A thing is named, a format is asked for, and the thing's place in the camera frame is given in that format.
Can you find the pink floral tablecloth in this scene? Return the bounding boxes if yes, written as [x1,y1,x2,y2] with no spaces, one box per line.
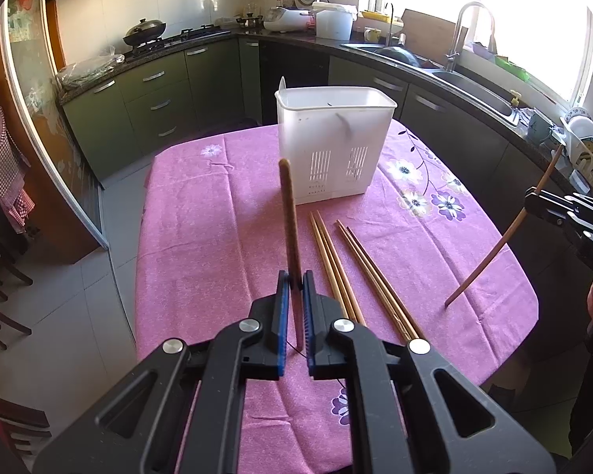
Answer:
[135,118,539,474]

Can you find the checkered apron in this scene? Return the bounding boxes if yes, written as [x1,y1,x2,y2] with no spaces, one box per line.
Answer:
[0,66,36,234]

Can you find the white plate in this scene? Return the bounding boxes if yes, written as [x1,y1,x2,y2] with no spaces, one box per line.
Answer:
[566,115,593,148]

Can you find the wooden cutting board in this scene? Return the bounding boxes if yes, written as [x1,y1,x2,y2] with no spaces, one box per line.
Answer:
[400,8,458,53]

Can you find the dark kitchen countertop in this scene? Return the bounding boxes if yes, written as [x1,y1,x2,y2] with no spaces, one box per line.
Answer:
[54,27,581,181]

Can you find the dark wooden chair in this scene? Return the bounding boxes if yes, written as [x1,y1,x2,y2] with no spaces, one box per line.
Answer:
[0,234,33,359]
[0,389,53,461]

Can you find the grey green cup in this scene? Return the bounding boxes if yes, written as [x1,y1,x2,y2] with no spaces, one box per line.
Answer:
[526,109,555,145]

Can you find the black wok with lid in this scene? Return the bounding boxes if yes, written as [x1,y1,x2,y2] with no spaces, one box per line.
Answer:
[123,18,169,47]

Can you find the sliding glass door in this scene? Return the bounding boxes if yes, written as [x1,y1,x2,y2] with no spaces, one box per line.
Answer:
[0,0,110,250]

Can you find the green lower kitchen cabinets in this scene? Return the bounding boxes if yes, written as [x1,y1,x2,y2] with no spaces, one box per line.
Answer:
[62,34,581,361]

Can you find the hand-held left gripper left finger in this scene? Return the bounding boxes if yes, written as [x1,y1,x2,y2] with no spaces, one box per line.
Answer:
[32,271,292,474]

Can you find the dish rack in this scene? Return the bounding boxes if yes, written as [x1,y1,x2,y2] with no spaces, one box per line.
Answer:
[558,109,593,196]

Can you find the white lidded bucket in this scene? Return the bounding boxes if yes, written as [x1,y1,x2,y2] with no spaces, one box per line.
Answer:
[311,1,357,41]

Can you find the black gas stove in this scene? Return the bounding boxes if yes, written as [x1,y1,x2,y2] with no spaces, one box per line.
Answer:
[128,24,232,56]

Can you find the white rice cooker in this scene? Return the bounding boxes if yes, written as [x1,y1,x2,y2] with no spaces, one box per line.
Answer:
[263,6,317,34]

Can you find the thin dark faucet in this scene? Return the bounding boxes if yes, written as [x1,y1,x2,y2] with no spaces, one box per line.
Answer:
[383,2,397,48]

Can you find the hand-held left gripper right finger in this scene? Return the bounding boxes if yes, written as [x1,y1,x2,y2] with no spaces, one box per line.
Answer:
[301,271,557,474]

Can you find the black pan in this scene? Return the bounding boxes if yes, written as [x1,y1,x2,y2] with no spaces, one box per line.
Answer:
[373,45,424,68]

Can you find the clear plastic bag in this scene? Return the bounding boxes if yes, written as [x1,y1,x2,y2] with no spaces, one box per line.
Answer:
[54,51,125,91]

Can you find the dark wooden chopstick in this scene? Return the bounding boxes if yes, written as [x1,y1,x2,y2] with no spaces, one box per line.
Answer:
[279,158,306,352]
[445,145,565,307]
[345,226,428,340]
[336,220,412,344]

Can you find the steel double sink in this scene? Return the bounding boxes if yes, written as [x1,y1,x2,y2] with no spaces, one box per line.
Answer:
[341,42,523,127]

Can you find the green tray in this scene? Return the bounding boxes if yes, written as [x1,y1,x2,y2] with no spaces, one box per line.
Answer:
[494,54,531,82]

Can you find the tall steel faucet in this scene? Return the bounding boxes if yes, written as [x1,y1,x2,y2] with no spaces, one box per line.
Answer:
[445,1,497,73]

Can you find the yellow tray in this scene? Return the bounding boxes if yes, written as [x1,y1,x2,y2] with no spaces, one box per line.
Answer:
[361,9,404,23]

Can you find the white plastic utensil holder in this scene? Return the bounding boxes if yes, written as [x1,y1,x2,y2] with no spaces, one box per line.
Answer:
[275,76,397,207]

